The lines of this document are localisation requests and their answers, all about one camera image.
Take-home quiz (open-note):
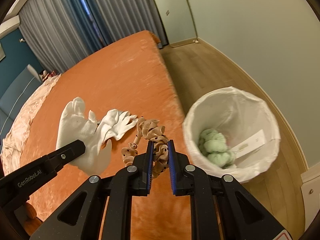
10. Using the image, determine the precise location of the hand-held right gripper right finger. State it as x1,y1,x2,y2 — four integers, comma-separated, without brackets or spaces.
167,139,293,240

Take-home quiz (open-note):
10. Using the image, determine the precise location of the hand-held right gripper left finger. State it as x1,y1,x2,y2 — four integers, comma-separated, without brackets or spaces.
29,140,154,240

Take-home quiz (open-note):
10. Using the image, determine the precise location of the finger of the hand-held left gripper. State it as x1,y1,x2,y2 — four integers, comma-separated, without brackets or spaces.
41,140,87,178

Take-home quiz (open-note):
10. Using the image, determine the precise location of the beige polka dot scrunchie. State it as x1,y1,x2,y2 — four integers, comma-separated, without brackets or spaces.
121,116,173,180

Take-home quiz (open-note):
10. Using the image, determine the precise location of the long white sock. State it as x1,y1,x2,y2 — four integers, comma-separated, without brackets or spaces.
55,97,113,176

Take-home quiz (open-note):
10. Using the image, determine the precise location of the green knit scrunchie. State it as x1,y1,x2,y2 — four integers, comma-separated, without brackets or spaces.
198,128,237,169

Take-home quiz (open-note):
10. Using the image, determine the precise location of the white-lined trash bin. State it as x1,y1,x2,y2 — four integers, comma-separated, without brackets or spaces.
182,86,281,183

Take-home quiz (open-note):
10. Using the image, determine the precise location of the person's left hand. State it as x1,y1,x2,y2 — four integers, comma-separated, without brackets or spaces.
24,202,38,220

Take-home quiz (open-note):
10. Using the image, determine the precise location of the white glove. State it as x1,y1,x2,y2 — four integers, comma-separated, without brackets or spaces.
96,109,139,141

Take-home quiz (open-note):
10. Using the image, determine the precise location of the pink patterned quilt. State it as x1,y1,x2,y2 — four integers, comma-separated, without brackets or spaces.
0,74,62,161

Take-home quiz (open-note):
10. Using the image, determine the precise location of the blue headboard cushion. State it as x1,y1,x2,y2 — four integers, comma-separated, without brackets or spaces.
0,65,42,140

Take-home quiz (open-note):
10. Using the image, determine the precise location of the small plush toy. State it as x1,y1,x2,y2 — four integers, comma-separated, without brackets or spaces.
39,69,55,81

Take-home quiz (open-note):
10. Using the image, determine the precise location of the orange velvet bed sheet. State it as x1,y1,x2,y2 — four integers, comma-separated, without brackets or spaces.
0,30,192,240

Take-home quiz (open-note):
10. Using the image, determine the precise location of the blue curtain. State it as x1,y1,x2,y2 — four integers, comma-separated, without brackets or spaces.
72,0,108,46

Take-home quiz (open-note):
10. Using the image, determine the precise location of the standing mirror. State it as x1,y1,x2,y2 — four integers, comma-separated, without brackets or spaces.
149,0,198,48

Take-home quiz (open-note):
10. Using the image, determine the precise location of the white wall unit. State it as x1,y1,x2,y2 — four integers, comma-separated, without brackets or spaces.
0,15,21,34

